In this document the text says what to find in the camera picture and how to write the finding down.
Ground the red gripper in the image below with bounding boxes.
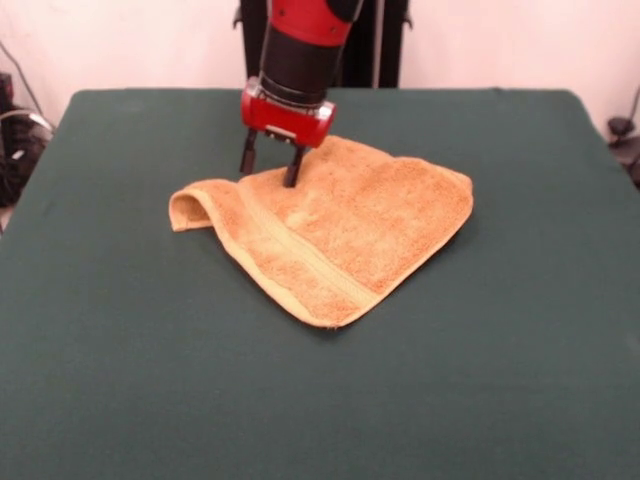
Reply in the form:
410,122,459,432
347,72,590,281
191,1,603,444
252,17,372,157
238,77,337,190

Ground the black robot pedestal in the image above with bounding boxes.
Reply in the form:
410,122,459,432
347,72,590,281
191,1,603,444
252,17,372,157
232,0,415,90

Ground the black equipment pile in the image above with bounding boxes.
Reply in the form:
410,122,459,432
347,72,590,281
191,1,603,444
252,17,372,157
0,72,54,209

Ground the dark stand base with knob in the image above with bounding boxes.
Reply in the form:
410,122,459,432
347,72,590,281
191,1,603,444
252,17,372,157
606,115,640,189

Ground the dark green table cloth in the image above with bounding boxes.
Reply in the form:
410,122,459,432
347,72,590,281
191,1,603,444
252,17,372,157
0,87,640,480

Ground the orange terry towel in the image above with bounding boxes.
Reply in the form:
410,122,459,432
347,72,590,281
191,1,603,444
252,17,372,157
168,134,475,331

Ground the thin grey cable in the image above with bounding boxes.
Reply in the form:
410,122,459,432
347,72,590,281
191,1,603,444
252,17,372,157
0,39,56,134

